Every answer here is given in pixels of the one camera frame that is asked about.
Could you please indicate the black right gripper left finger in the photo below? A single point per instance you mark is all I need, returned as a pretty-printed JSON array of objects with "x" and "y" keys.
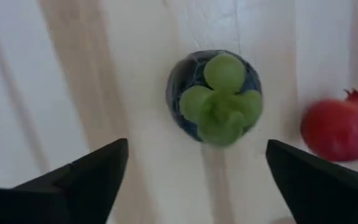
[{"x": 98, "y": 180}]

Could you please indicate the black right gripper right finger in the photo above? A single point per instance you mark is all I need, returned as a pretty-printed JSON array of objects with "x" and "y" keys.
[{"x": 306, "y": 186}]

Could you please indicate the small red pomegranate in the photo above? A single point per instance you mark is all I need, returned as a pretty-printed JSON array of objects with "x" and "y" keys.
[{"x": 337, "y": 130}]

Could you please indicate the dark eggplant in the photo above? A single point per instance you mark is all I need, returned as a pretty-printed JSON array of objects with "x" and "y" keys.
[{"x": 219, "y": 102}]

